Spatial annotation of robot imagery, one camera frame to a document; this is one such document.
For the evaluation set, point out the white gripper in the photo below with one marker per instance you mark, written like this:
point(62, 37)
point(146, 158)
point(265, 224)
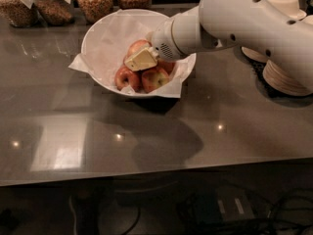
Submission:
point(162, 40)

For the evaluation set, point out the red yellow apple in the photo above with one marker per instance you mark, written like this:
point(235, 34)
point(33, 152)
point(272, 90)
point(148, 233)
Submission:
point(136, 46)

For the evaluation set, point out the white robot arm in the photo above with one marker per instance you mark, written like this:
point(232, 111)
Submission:
point(218, 24)

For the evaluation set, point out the right rear red apple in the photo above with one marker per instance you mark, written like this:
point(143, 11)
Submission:
point(167, 66)

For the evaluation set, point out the front right red apple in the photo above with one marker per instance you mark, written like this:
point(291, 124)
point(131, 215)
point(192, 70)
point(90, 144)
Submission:
point(154, 78)

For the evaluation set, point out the front left red apple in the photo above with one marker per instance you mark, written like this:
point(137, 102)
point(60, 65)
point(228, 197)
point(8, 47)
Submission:
point(126, 77)

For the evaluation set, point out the white ceramic bowl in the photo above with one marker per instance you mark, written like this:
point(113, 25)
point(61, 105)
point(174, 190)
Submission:
point(104, 36)

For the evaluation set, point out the white paper liner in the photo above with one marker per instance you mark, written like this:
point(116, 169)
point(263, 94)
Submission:
point(104, 54)

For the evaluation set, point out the black mat under bowls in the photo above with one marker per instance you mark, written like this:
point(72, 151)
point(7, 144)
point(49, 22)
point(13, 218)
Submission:
point(258, 68)

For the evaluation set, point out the front stack paper bowls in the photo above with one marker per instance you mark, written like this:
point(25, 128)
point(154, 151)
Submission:
point(283, 81)

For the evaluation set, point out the stack paper bowls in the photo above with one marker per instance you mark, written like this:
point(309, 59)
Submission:
point(283, 81)
point(290, 8)

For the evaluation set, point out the leftmost glass cereal jar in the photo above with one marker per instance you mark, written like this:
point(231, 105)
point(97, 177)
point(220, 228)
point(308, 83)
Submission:
point(19, 13)

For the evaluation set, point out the rear stack paper bowls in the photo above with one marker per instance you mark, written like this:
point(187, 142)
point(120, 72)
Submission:
point(290, 8)

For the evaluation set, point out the black box under table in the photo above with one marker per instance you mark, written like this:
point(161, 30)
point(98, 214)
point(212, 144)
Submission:
point(222, 206)

